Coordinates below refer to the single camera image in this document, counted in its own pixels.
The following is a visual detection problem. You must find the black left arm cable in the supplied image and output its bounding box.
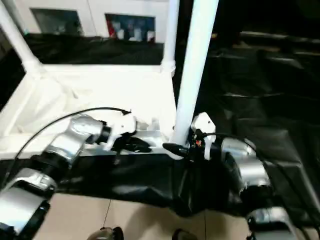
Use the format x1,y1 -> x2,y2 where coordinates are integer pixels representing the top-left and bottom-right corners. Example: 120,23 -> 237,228
0,107 -> 132,173

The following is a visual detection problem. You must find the white plastic table top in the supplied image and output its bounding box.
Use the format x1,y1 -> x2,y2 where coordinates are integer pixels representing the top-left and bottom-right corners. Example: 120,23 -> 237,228
0,65 -> 187,160

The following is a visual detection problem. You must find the black robot foot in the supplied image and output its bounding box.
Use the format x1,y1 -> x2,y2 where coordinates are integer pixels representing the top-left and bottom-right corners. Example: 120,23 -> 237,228
87,226 -> 124,240
172,229 -> 197,240

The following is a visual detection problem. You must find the white glass door cabinet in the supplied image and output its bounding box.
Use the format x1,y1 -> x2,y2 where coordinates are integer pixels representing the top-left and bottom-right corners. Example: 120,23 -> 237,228
20,0 -> 171,43

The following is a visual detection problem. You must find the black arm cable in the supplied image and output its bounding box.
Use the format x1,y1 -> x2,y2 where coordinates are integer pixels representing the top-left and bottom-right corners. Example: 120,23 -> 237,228
205,132 -> 320,221
0,107 -> 132,173

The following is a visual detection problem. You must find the black right robot foot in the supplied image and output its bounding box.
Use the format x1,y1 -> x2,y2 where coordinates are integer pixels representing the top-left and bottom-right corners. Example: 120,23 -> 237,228
172,229 -> 197,240

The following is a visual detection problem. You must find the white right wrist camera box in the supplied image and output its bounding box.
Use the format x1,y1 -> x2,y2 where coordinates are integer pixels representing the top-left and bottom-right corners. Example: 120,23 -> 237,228
191,112 -> 217,161

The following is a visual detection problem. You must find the black table mat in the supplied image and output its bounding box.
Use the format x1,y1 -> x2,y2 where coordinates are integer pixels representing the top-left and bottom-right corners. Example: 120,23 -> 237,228
0,31 -> 320,226

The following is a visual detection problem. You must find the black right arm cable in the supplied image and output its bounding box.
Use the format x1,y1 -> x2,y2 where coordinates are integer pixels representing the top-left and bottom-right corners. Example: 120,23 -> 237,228
205,132 -> 320,221

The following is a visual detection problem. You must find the white plastic table leg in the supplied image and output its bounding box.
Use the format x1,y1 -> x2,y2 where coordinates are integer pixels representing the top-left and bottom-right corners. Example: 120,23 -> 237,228
0,0 -> 45,76
170,0 -> 220,158
161,0 -> 180,76

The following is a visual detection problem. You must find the black left robot foot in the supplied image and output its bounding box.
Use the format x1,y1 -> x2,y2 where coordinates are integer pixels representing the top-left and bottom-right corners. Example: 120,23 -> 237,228
87,226 -> 124,240

